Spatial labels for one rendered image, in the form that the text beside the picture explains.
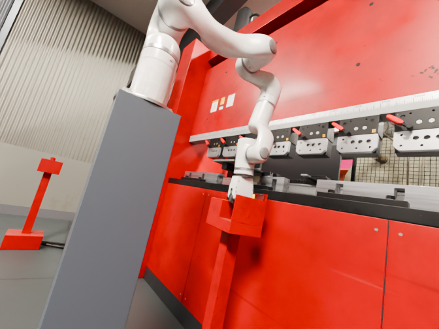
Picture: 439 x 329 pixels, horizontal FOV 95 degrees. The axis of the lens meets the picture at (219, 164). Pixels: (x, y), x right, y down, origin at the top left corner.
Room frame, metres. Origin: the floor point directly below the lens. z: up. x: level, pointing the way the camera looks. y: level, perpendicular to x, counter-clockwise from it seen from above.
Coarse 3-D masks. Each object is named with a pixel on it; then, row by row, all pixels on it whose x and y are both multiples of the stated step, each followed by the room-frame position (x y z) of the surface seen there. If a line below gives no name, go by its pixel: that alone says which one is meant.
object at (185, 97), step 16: (192, 48) 1.81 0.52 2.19; (192, 64) 1.82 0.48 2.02; (208, 64) 1.93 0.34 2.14; (176, 80) 1.95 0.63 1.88; (192, 80) 1.85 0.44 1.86; (176, 96) 1.86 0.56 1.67; (192, 96) 1.87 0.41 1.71; (176, 112) 1.80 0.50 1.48; (192, 112) 1.90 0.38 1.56; (192, 128) 1.93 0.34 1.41; (176, 144) 1.85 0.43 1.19; (192, 144) 1.96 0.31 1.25; (176, 160) 1.88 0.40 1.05; (192, 160) 1.99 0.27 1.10; (208, 160) 2.11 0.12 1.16; (176, 176) 1.91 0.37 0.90; (160, 208) 1.86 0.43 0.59; (144, 256) 1.84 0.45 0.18
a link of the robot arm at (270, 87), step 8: (240, 64) 0.84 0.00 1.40; (240, 72) 0.87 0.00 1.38; (248, 72) 0.86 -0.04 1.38; (256, 72) 0.87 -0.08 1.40; (264, 72) 0.86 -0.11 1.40; (248, 80) 0.88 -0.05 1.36; (256, 80) 0.86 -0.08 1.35; (264, 80) 0.84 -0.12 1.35; (272, 80) 0.84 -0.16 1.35; (264, 88) 0.85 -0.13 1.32; (272, 88) 0.84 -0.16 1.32; (280, 88) 0.86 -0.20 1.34; (264, 96) 0.84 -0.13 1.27; (272, 96) 0.84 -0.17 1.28
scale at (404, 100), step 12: (408, 96) 0.70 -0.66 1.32; (420, 96) 0.68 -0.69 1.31; (432, 96) 0.65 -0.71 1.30; (348, 108) 0.86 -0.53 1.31; (360, 108) 0.83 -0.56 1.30; (372, 108) 0.79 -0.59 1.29; (276, 120) 1.17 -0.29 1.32; (288, 120) 1.10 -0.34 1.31; (300, 120) 1.04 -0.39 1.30; (216, 132) 1.61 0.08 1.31; (228, 132) 1.50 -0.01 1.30
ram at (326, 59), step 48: (336, 0) 0.96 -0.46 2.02; (384, 0) 0.79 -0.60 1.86; (432, 0) 0.66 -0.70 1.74; (288, 48) 1.17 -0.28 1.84; (336, 48) 0.93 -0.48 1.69; (384, 48) 0.77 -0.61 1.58; (432, 48) 0.66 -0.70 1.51; (240, 96) 1.46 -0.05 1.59; (288, 96) 1.12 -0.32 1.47; (336, 96) 0.91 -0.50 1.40; (384, 96) 0.76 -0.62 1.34
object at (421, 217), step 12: (180, 180) 1.69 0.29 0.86; (192, 180) 1.56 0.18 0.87; (264, 192) 1.03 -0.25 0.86; (276, 192) 0.98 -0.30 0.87; (312, 204) 0.84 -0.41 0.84; (324, 204) 0.80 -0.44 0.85; (336, 204) 0.77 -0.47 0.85; (348, 204) 0.74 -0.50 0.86; (360, 204) 0.71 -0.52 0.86; (372, 204) 0.68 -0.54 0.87; (372, 216) 0.68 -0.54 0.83; (384, 216) 0.66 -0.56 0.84; (396, 216) 0.63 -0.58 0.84; (408, 216) 0.61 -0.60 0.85; (420, 216) 0.59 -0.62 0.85; (432, 216) 0.57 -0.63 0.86
